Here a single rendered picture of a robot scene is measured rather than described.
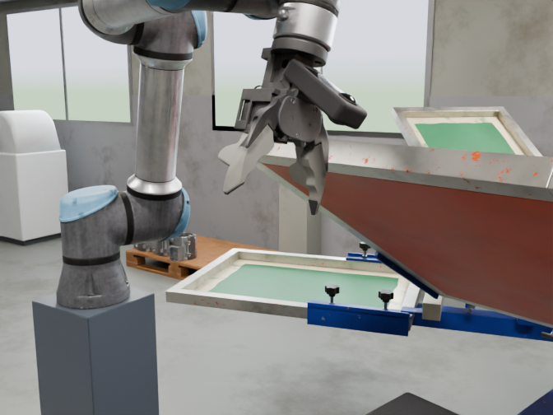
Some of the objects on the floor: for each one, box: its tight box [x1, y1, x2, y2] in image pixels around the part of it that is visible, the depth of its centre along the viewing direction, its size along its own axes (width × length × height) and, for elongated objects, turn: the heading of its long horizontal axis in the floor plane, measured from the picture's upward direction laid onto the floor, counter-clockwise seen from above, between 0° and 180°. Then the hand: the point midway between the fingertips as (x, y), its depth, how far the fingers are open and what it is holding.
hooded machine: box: [0, 110, 68, 246], centre depth 675 cm, size 74×62×143 cm
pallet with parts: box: [126, 232, 279, 280], centre depth 566 cm, size 134×91×37 cm
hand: (276, 207), depth 73 cm, fingers open, 14 cm apart
